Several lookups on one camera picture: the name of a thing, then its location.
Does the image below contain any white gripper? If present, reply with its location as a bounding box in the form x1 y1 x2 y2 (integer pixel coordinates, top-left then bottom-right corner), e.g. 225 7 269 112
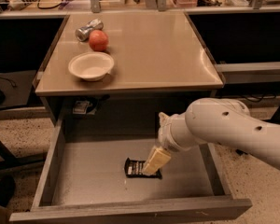
142 112 204 175

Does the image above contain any black rxbar chocolate wrapper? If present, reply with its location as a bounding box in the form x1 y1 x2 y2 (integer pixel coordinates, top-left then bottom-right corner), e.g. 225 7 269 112
124 158 162 179

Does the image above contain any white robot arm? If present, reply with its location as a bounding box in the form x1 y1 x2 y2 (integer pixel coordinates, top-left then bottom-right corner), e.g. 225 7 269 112
143 98 280 175

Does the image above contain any grey open drawer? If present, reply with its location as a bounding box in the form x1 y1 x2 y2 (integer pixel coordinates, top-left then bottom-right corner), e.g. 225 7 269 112
10 110 252 224

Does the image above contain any grey counter cabinet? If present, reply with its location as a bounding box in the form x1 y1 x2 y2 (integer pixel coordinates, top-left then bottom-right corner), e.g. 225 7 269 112
35 10 223 119

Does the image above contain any white label tag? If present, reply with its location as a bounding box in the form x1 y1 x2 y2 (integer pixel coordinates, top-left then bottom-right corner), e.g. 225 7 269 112
73 101 90 114

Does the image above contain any white paper bowl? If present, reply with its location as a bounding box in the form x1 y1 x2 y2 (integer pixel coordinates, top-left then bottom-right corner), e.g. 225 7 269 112
68 52 115 81

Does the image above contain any red apple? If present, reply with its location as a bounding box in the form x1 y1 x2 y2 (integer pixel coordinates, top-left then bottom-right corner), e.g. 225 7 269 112
89 30 108 51

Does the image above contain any silver soda can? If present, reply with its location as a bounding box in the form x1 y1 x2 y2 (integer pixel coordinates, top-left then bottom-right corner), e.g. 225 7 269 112
75 19 104 42

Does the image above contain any black chair base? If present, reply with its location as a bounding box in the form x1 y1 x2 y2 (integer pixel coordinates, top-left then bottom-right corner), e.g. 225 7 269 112
0 141 47 171

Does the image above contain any black shoe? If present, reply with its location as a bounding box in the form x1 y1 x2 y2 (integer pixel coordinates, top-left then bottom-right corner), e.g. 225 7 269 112
0 175 16 207

